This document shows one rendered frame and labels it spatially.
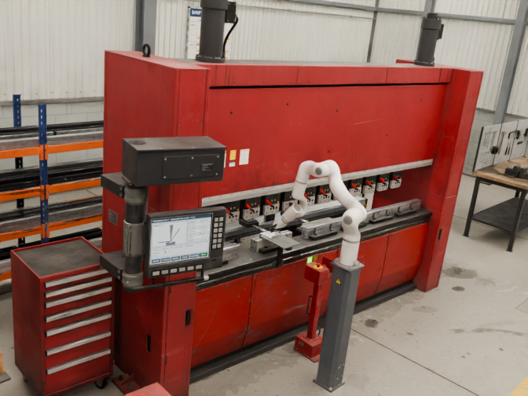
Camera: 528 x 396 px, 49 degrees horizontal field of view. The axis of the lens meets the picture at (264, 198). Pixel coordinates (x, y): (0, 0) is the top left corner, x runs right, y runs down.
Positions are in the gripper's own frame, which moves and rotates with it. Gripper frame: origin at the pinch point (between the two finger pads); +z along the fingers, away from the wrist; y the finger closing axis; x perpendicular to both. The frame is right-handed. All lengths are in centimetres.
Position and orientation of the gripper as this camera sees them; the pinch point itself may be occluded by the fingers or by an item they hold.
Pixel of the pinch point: (275, 229)
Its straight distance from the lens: 447.1
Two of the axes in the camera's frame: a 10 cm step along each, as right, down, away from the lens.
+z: -5.0, 5.3, 6.8
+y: -7.4, 1.4, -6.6
